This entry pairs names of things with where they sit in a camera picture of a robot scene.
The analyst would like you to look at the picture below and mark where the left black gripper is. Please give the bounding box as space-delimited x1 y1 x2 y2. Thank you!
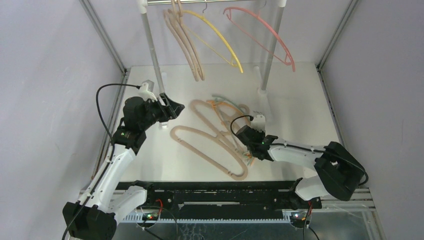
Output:
139 93 184 131

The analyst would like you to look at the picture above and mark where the yellow wire hanger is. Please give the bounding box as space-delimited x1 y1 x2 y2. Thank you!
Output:
180 9 244 74

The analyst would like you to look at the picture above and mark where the pink wire hanger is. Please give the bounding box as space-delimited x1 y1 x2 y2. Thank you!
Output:
222 1 296 73

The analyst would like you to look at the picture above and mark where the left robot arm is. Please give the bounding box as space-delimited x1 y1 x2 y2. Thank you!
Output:
62 93 185 240

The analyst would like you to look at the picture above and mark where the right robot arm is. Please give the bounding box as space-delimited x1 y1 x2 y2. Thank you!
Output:
233 125 369 208

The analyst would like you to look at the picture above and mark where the white metal clothes rack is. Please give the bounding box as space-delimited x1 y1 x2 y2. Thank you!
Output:
136 0 287 123

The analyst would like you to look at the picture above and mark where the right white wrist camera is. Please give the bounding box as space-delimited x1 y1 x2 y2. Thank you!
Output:
250 114 266 133

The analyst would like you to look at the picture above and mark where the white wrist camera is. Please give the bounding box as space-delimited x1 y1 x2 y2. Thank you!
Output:
250 114 266 133
138 80 158 102

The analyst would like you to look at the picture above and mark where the right black camera cable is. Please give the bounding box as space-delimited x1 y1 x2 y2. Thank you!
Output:
229 114 369 187

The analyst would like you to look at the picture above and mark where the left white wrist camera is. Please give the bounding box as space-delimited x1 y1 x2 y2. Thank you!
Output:
138 80 158 102

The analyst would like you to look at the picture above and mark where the orange wire hanger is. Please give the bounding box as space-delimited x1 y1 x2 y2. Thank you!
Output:
206 100 255 167

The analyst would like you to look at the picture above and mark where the green wire hanger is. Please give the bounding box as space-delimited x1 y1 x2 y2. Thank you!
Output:
206 94 254 166

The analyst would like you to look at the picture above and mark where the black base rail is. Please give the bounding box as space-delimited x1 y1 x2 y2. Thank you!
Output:
133 181 323 221

